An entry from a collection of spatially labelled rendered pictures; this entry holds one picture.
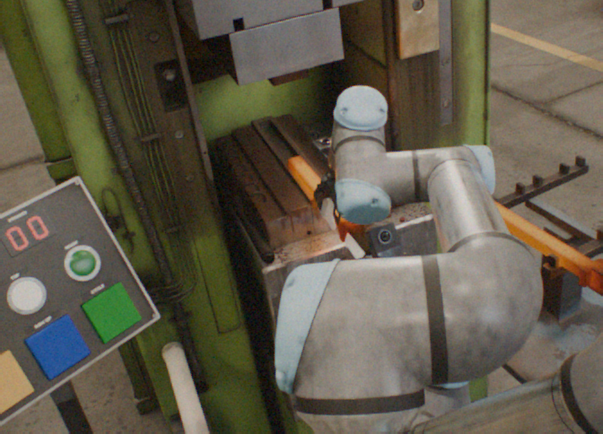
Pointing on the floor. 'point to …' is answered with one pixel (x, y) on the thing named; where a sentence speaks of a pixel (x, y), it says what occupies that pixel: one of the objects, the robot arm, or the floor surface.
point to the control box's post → (71, 409)
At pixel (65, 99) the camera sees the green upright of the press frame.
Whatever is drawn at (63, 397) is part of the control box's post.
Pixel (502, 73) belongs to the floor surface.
